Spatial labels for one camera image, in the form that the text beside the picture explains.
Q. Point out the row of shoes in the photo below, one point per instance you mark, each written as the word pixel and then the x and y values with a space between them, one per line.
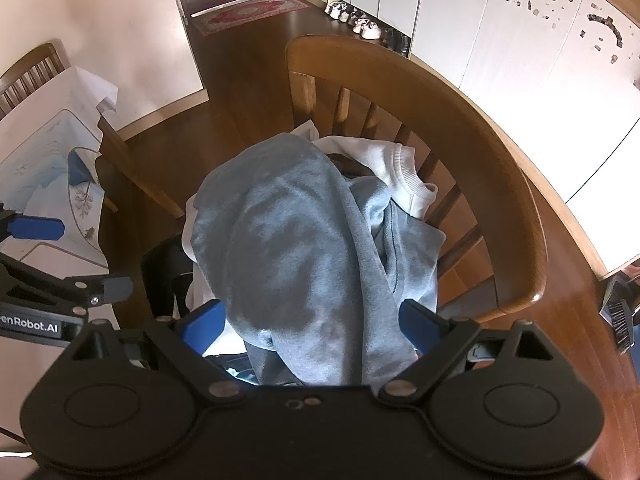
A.
pixel 365 27

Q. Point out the printed white-blue tablecloth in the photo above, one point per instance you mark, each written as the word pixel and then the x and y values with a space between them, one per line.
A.
pixel 40 150

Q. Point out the white sweatshirt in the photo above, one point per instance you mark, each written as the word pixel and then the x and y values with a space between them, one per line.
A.
pixel 380 160

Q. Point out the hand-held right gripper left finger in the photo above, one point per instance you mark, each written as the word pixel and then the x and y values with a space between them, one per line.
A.
pixel 205 327

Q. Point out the wooden table leg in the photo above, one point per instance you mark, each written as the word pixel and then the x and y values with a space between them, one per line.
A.
pixel 140 170

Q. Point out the black object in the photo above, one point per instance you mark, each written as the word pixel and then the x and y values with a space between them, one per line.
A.
pixel 165 275

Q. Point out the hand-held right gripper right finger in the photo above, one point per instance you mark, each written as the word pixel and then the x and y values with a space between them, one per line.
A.
pixel 412 327

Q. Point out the slatted wooden chair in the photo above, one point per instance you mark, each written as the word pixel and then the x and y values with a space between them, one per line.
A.
pixel 30 67

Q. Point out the blue-grey pants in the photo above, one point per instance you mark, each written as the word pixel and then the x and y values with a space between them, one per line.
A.
pixel 300 240

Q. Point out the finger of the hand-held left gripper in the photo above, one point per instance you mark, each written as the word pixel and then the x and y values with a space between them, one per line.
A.
pixel 37 227
pixel 115 289

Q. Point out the round-backed wooden chair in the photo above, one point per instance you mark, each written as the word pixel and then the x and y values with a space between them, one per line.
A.
pixel 475 160

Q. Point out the dustpan with brush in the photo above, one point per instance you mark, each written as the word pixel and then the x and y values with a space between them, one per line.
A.
pixel 620 315

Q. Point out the red patterned rug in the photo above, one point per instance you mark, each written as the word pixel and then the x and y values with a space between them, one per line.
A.
pixel 250 10

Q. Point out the sticker-covered white cabinet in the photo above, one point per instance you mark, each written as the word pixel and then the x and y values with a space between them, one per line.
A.
pixel 525 85

